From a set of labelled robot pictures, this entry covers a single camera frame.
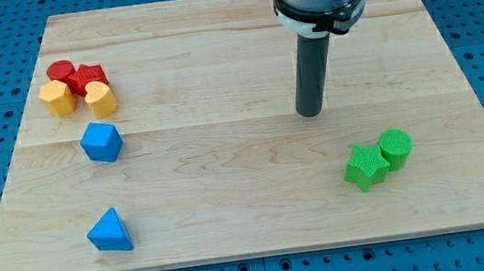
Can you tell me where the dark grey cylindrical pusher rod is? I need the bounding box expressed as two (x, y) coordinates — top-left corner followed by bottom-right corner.
(295, 35), (330, 118)

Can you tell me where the black clamp ring mount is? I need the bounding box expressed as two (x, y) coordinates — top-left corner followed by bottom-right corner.
(273, 0), (366, 39)

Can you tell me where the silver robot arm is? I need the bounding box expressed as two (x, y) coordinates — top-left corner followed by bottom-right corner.
(272, 0), (366, 118)

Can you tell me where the yellow heart block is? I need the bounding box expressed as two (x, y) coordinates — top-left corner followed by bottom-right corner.
(84, 81), (118, 119)

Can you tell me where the yellow hexagon block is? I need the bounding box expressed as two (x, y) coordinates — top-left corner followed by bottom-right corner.
(38, 80), (76, 118)

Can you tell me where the green cylinder block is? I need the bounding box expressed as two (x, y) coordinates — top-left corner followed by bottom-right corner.
(377, 128), (413, 171)

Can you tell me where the green star block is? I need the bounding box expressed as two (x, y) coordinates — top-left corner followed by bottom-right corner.
(343, 144), (390, 192)

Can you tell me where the wooden board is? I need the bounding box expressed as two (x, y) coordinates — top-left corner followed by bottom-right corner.
(0, 0), (484, 271)

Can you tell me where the blue cube block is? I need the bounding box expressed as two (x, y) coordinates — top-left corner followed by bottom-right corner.
(80, 122), (124, 163)

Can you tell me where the red star block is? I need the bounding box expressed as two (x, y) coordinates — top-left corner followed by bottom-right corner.
(67, 64), (108, 96)

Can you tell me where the red cylinder block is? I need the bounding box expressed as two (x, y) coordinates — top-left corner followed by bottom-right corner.
(46, 59), (75, 83)

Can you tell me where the blue triangle block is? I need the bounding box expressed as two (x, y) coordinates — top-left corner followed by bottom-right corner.
(87, 207), (134, 251)

